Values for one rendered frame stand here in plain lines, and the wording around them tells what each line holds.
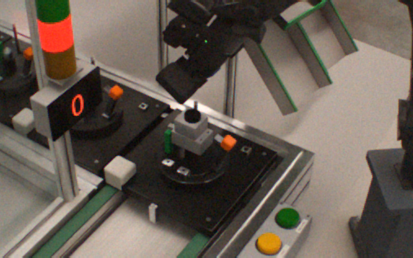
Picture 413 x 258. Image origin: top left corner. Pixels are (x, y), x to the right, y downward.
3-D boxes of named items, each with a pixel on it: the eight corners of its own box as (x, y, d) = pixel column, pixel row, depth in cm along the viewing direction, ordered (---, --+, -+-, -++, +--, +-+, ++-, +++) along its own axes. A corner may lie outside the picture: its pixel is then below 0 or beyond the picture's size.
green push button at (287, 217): (302, 220, 118) (303, 212, 117) (291, 233, 115) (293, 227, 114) (282, 211, 119) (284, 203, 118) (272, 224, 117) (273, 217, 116)
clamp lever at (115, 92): (115, 113, 132) (124, 90, 126) (108, 118, 131) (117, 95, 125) (102, 102, 133) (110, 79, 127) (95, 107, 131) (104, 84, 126)
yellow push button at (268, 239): (283, 245, 113) (285, 237, 112) (273, 260, 111) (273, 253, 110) (264, 235, 115) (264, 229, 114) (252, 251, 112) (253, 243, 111)
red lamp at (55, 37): (80, 40, 96) (77, 12, 93) (58, 56, 93) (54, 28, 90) (56, 30, 98) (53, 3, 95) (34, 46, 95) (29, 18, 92)
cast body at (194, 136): (213, 142, 122) (214, 113, 117) (200, 156, 119) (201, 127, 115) (175, 126, 125) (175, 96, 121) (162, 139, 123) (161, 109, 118)
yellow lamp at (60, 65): (83, 67, 100) (80, 41, 96) (61, 83, 96) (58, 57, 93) (59, 56, 102) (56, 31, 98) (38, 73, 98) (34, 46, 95)
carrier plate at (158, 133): (277, 159, 130) (277, 151, 128) (211, 238, 115) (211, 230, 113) (176, 114, 139) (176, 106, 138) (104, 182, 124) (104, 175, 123)
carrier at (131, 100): (170, 112, 140) (170, 64, 132) (99, 180, 125) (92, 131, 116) (85, 73, 150) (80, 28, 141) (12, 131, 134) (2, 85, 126)
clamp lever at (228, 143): (223, 163, 122) (237, 140, 116) (217, 170, 121) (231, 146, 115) (207, 151, 123) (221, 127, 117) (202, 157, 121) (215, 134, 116)
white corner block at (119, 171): (138, 178, 125) (136, 163, 123) (123, 193, 122) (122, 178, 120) (118, 168, 127) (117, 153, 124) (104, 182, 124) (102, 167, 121)
